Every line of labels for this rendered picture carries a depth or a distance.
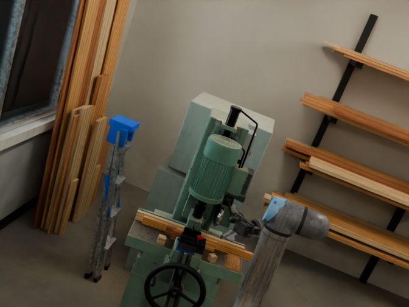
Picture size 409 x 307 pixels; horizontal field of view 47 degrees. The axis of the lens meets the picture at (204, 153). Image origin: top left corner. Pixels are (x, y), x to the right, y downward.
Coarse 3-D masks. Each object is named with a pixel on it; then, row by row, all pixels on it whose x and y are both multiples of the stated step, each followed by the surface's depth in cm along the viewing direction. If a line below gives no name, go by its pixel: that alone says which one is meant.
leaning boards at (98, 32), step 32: (96, 0) 323; (128, 0) 385; (96, 32) 350; (96, 64) 364; (64, 96) 332; (96, 96) 370; (64, 128) 342; (96, 128) 362; (64, 160) 342; (96, 160) 386; (64, 192) 355; (96, 192) 431; (64, 224) 362
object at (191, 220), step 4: (192, 208) 248; (192, 212) 244; (188, 216) 250; (192, 216) 240; (188, 220) 240; (192, 220) 236; (196, 220) 237; (200, 220) 239; (188, 224) 237; (192, 224) 237; (196, 224) 237; (200, 224) 236; (196, 228) 237
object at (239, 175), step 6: (234, 168) 249; (240, 168) 252; (246, 168) 255; (234, 174) 250; (240, 174) 250; (246, 174) 250; (234, 180) 251; (240, 180) 251; (228, 186) 253; (234, 186) 253; (240, 186) 252; (228, 192) 254; (234, 192) 254
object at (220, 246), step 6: (144, 216) 242; (144, 222) 242; (150, 222) 242; (156, 222) 242; (162, 222) 243; (162, 228) 243; (180, 228) 243; (216, 246) 244; (222, 246) 244; (228, 246) 244; (228, 252) 245; (234, 252) 245; (240, 252) 244; (246, 252) 245; (246, 258) 245
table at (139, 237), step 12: (132, 228) 235; (144, 228) 239; (156, 228) 243; (132, 240) 228; (144, 240) 229; (156, 240) 232; (168, 240) 236; (156, 252) 230; (168, 252) 229; (204, 252) 238; (216, 252) 242; (204, 264) 230; (216, 264) 231; (240, 264) 239; (192, 276) 222; (216, 276) 232; (228, 276) 231; (240, 276) 231
